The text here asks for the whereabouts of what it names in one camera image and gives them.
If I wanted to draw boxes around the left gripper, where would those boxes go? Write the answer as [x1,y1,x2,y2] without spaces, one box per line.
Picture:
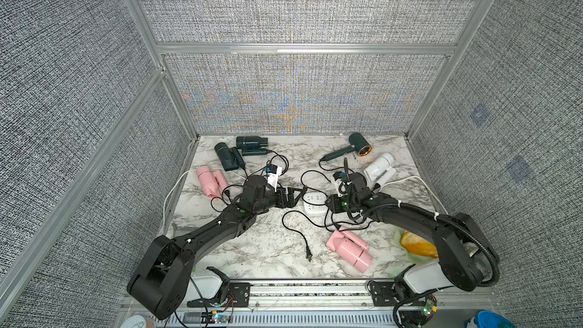
[253,186,303,216]

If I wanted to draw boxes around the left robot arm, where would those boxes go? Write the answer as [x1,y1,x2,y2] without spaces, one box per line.
[127,176,308,320]

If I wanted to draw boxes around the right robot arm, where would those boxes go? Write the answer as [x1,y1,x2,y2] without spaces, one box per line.
[326,172,500,302]

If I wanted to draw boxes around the right white power strip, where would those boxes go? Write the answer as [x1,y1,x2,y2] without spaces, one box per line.
[302,191,328,217]

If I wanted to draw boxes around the white folded hair dryer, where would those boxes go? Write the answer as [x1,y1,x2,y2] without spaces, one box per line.
[364,153,396,189]

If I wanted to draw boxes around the green dryer copper nozzle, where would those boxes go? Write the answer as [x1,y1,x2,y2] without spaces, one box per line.
[320,132,373,162]

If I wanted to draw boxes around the pink dryer front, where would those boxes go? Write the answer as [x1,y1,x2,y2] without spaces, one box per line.
[326,227,373,273]

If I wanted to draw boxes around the dark green dryer back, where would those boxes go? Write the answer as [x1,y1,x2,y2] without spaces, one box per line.
[236,136,270,156]

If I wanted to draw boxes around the orange bread slice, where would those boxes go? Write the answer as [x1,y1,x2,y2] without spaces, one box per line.
[400,231,439,259]

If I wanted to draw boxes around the dark green dryer folded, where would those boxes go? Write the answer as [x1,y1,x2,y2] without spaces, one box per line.
[214,142,246,172]

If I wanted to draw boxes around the green wavy plate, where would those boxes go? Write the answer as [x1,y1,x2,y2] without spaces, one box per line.
[394,229,439,264]

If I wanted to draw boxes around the pink dryer left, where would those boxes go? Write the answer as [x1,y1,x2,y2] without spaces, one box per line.
[196,166,228,198]

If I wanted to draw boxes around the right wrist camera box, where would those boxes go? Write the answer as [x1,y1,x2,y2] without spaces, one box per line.
[333,171,351,197]

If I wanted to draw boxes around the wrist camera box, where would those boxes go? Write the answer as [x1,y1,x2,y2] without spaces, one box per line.
[266,163,283,191]
[333,171,351,197]

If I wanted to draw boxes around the green dryer black cord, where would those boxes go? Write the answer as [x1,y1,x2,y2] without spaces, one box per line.
[300,160,338,194]

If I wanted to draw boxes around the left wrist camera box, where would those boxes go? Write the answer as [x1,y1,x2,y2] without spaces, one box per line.
[266,163,283,191]

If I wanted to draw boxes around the white power strip cable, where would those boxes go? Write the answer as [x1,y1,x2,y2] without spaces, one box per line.
[386,175,449,215]

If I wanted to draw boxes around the pink dryer black cord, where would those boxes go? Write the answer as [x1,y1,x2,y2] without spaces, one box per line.
[281,209,370,263]

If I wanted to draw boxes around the aluminium front rail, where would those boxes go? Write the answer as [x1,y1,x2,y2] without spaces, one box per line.
[122,278,499,313]

